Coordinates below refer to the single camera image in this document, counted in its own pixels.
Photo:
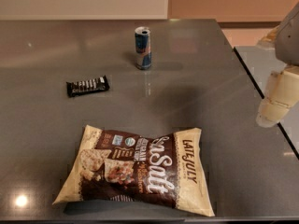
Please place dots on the brown chip bag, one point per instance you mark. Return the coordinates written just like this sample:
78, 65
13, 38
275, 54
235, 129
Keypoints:
127, 167

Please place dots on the black chocolate bar wrapper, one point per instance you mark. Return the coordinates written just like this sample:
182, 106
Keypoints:
89, 86

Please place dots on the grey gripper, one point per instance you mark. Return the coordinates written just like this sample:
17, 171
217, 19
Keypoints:
289, 42

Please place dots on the blue silver redbull can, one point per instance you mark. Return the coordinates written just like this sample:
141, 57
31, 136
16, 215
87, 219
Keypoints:
143, 48

